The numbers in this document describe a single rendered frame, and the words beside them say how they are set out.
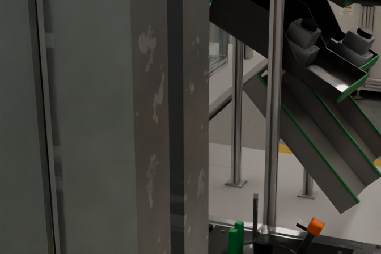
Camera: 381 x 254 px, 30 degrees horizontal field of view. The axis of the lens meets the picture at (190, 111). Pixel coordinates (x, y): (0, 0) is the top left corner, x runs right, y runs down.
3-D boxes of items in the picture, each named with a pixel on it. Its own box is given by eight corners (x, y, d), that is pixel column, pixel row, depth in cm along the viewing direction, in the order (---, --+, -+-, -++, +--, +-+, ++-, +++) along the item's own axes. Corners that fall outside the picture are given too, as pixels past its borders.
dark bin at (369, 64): (374, 64, 142) (393, 33, 138) (352, 80, 131) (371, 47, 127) (261, -6, 150) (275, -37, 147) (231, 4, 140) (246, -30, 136)
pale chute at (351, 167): (365, 187, 134) (382, 175, 132) (340, 214, 124) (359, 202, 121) (272, 71, 138) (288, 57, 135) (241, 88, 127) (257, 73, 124)
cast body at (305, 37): (313, 62, 127) (330, 29, 124) (303, 67, 124) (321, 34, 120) (275, 38, 130) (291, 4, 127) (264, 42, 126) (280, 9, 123)
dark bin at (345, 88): (363, 85, 128) (382, 51, 125) (337, 104, 118) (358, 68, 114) (239, 7, 137) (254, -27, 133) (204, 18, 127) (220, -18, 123)
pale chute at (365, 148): (376, 159, 147) (392, 147, 145) (354, 181, 137) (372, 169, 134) (292, 53, 151) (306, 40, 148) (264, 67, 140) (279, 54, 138)
